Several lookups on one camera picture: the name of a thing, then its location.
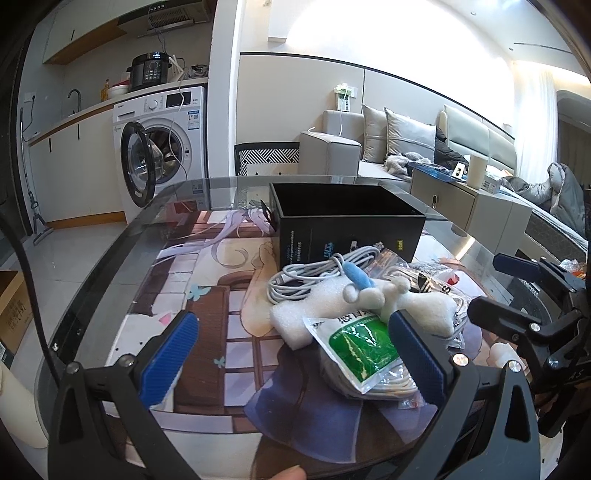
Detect green printed plastic packet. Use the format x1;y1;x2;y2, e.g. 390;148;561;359
304;311;402;394

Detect white foam block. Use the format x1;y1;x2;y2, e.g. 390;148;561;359
270;276;363;350

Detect person's left hand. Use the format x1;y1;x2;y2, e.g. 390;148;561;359
270;465;307;480

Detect beige drawer cabinet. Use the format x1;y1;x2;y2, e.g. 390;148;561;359
411;169;532;255

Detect adidas bag of laces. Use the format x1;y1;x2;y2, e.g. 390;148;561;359
380;263;471;350

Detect grey jacket on bed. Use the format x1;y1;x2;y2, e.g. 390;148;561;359
501;162;586;237

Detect cream paper cup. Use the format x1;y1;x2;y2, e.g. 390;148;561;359
467;155;488;190

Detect white plush toy blue ear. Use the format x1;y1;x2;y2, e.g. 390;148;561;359
342;262;411;323

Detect brown cardboard box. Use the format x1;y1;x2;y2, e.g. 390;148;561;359
0;270;33;354

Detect grey cushion right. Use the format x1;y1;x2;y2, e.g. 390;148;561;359
384;108;436;160

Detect grey cushion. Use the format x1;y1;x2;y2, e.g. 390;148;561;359
362;105;388;164
384;108;436;160

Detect grey cushion left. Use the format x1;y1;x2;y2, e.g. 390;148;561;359
362;105;388;164

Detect black cardboard box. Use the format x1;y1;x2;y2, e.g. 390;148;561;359
263;183;426;268

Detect beige sofa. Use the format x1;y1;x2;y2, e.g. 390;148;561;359
298;110;411;183

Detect floor mop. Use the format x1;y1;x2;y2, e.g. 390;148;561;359
19;108;54;246

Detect patterned black white chair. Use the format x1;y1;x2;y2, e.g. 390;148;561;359
235;142;300;177

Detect white washing machine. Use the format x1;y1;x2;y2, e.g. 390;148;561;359
112;85;207;222

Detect black pressure cooker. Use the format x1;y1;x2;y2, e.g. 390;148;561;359
126;51;184;91

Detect grey coiled cable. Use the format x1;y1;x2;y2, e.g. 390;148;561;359
266;245;385;305

